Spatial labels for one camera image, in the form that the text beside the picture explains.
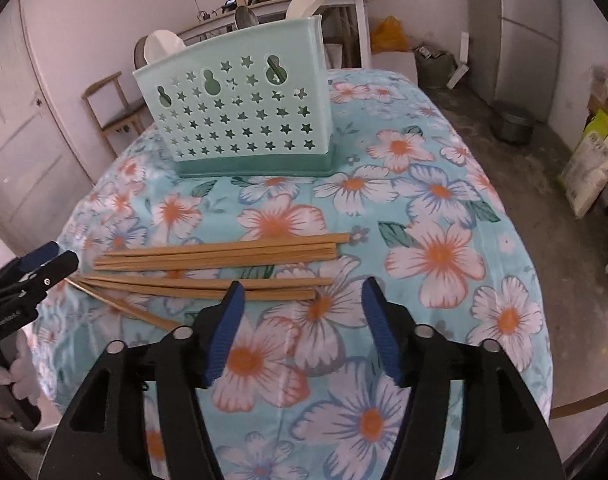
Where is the white ceramic spoon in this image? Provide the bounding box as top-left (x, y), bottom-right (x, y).
top-left (145, 30), bottom-right (187, 68)

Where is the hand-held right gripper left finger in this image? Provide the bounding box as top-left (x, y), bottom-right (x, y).
top-left (38, 281), bottom-right (247, 480)

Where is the white refrigerator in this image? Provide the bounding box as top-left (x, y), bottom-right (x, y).
top-left (494, 0), bottom-right (577, 121)

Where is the white cardboard box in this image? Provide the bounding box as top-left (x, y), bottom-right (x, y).
top-left (371, 50), bottom-right (419, 86)

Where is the metal pot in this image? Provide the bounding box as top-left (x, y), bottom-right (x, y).
top-left (491, 101), bottom-right (535, 143)

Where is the metal spoon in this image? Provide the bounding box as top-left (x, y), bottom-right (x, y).
top-left (234, 5), bottom-right (257, 31)
top-left (133, 36), bottom-right (152, 70)

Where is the green star-holed utensil holder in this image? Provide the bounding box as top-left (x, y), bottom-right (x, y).
top-left (132, 15), bottom-right (339, 178)

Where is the wooden chair dark seat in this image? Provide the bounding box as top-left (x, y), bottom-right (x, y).
top-left (81, 71), bottom-right (150, 158)

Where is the grey-green bag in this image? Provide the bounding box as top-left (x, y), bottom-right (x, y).
top-left (415, 44), bottom-right (457, 90)

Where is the white sack green print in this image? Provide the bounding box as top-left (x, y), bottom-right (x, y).
top-left (559, 109), bottom-right (608, 218)

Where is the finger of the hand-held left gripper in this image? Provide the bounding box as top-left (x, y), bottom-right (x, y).
top-left (11, 250), bottom-right (80, 302)
top-left (18, 241), bottom-right (61, 271)

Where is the floral blue blanket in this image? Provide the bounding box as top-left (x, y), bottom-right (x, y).
top-left (31, 67), bottom-right (555, 480)

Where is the white panelled door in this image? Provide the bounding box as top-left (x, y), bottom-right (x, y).
top-left (0, 0), bottom-right (115, 256)

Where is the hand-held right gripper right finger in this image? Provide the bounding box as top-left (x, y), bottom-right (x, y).
top-left (361, 276), bottom-right (566, 480)

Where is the yellow plastic bag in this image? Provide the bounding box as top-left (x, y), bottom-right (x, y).
top-left (371, 15), bottom-right (410, 53)

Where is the white plastic strip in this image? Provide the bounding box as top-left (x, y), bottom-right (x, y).
top-left (446, 31), bottom-right (471, 90)

